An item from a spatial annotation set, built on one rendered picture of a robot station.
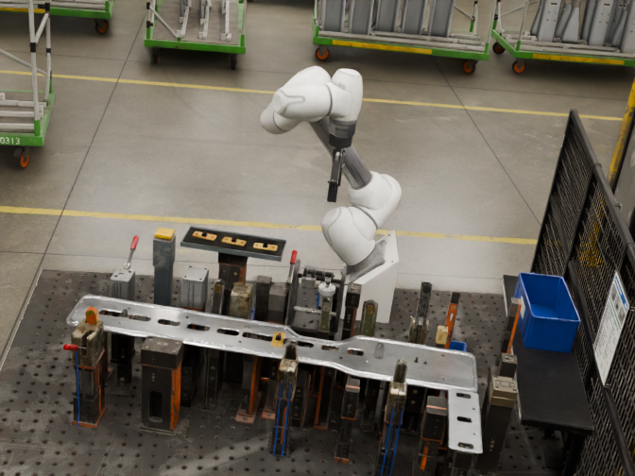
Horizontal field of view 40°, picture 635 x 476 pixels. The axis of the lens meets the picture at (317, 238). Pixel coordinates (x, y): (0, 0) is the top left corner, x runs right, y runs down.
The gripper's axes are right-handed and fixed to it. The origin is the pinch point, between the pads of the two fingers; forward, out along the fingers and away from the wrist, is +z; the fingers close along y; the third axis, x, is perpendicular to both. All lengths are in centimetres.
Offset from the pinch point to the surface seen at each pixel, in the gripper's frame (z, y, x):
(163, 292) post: 54, -6, -59
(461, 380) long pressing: 46, 31, 51
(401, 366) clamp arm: 36, 43, 30
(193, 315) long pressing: 46, 19, -42
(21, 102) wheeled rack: 114, -330, -260
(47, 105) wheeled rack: 118, -341, -244
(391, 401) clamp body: 45, 50, 28
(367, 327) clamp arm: 44.5, 11.2, 17.9
